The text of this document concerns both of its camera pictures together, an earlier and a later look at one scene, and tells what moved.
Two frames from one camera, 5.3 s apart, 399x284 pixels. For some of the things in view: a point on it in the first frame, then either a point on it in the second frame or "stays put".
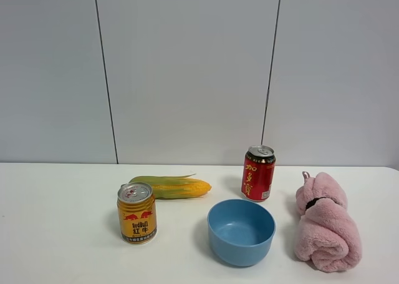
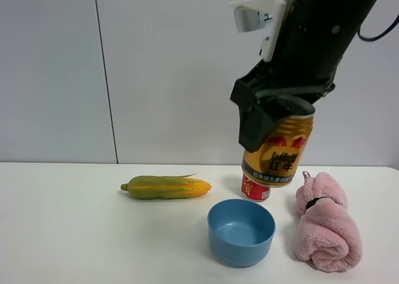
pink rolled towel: (328, 236) stays put
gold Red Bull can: (137, 213) to (277, 160)
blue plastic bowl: (240, 231) stays put
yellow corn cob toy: (174, 186) stays put
